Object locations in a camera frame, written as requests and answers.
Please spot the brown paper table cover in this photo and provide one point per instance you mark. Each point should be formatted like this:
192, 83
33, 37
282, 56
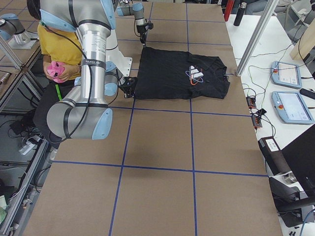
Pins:
168, 167

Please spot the black bottle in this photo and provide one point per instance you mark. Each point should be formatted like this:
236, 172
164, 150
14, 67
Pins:
240, 14

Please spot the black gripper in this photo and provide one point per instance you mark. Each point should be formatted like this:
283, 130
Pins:
142, 31
127, 89

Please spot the light blue teach pendant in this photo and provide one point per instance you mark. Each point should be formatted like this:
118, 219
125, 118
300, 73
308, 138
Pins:
286, 74
291, 108

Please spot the black box with label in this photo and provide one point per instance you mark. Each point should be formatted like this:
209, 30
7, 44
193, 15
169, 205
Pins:
275, 162

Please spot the red bottle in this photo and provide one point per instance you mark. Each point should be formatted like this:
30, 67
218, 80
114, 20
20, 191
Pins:
228, 9

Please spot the black graphic t-shirt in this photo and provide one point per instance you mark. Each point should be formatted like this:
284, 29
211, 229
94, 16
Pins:
166, 74

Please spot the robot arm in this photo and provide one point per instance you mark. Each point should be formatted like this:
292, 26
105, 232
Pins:
84, 113
141, 24

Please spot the person in yellow shirt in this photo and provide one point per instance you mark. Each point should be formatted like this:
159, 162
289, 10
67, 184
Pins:
62, 46

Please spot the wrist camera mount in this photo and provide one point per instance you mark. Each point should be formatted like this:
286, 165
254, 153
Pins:
149, 25

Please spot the aluminium frame post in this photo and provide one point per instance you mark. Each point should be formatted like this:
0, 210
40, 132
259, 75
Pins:
257, 33

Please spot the pink plush toy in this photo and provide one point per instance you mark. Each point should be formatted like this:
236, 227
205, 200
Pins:
55, 69

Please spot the black monitor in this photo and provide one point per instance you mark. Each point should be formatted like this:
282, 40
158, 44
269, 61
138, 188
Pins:
300, 156

